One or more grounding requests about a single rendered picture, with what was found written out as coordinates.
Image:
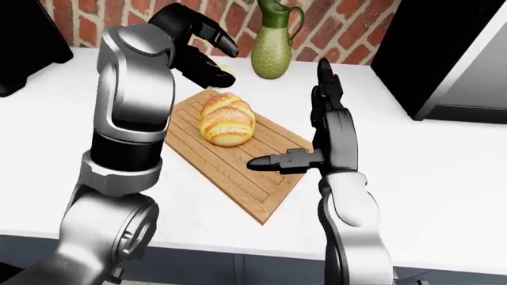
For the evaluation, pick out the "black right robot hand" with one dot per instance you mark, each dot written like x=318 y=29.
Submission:
x=334 y=133

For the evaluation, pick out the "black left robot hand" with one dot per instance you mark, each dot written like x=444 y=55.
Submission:
x=198 y=63

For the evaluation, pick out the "pale yellow cheese wedge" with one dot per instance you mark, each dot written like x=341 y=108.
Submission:
x=226 y=69

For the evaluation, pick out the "golden bread loaf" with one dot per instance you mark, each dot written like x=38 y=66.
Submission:
x=227 y=119

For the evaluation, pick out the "green ceramic pitcher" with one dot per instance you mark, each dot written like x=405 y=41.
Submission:
x=273 y=44

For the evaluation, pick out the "wooden cutting board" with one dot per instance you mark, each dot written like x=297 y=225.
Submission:
x=237 y=160

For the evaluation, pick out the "black appliance with steel side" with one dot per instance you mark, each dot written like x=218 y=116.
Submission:
x=447 y=56

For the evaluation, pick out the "black box appliance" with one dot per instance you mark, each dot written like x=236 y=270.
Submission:
x=27 y=44

